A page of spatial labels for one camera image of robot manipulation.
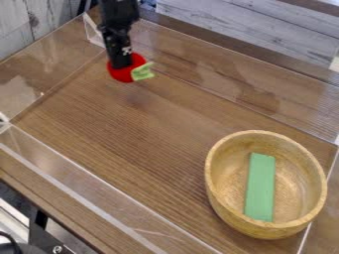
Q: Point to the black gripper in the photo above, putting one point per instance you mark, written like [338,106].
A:
[118,15]

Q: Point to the red plush strawberry toy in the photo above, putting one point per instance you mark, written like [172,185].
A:
[136,72]

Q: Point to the oval wooden bowl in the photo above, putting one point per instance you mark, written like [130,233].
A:
[301,187]

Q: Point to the green rectangular block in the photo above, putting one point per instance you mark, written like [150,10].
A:
[261,187]

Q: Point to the clear acrylic corner bracket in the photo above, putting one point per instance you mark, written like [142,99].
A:
[92,33]

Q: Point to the clear acrylic tray wall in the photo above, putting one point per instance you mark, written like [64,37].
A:
[108,154]

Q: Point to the black table leg bracket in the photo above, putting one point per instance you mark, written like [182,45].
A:
[40,238]

